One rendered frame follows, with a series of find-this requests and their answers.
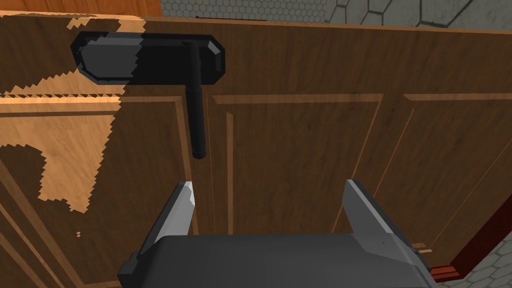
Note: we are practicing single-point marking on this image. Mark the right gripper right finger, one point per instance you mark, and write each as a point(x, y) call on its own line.
point(364, 212)

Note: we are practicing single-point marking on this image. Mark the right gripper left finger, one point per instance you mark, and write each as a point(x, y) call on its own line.
point(176, 219)

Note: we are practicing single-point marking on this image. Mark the brown wooden door leaf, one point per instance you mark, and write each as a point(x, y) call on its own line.
point(304, 152)

